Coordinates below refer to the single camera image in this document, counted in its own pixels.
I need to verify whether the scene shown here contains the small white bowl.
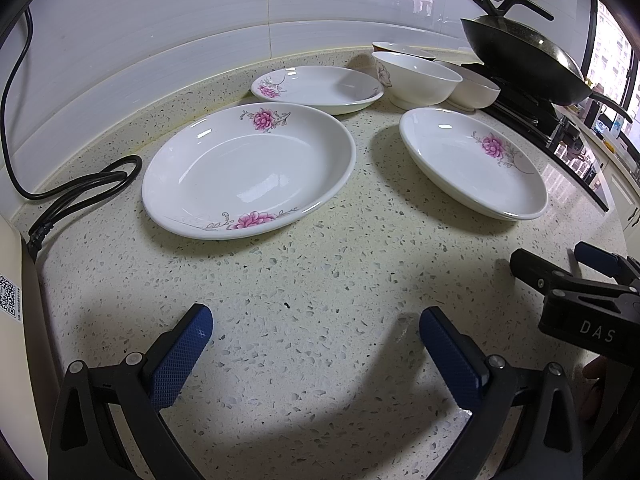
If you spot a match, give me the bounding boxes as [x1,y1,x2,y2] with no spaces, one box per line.
[436,60,501,112]

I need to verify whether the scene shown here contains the large white bowl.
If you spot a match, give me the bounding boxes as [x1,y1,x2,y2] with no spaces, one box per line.
[372,51,463,110]

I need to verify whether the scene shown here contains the large floral plate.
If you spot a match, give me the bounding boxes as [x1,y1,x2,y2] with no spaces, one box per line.
[142,103,357,240]

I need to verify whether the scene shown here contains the red banded bowl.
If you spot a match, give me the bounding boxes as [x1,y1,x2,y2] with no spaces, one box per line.
[372,41,436,61]

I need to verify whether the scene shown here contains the kitchen window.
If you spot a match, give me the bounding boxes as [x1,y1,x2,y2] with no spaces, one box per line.
[585,0,639,136]

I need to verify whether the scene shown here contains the white lower cabinets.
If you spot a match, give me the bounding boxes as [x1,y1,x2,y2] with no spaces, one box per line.
[574,109,640,241]

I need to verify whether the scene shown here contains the beige appliance with QR label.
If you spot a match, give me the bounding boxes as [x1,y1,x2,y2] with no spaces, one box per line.
[1,220,60,479]

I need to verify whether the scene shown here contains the black gas stove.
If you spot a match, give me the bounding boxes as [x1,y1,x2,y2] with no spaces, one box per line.
[485,93,610,211]

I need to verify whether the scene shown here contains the black wok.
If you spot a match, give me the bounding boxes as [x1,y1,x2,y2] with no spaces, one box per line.
[462,0,632,122]

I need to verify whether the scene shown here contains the black power cable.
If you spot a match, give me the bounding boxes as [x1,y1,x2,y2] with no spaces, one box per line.
[0,6,144,256]

